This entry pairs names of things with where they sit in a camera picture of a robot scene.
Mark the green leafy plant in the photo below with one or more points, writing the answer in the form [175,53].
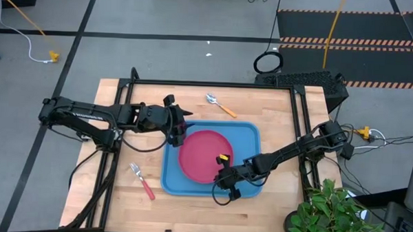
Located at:
[330,216]

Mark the blue plastic tray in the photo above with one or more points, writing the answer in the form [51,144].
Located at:
[247,138]

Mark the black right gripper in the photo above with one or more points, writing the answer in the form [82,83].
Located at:
[230,177]

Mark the pink-red round plate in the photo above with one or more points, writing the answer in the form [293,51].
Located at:
[201,155]

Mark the black hazard-striped floor mat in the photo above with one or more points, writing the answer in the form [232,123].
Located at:
[368,28]

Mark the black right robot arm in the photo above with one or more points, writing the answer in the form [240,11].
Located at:
[288,151]

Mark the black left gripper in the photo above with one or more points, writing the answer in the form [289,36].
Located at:
[158,118]

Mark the black plant pot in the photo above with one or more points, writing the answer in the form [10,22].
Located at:
[289,224]

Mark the black table frame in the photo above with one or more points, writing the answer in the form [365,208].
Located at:
[211,84]

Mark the black power brick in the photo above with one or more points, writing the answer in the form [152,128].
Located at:
[346,151]

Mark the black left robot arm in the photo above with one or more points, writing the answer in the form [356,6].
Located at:
[82,111]

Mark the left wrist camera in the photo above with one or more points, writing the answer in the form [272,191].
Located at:
[169,100]

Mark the yellow power adapter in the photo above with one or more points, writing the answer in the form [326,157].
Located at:
[364,132]

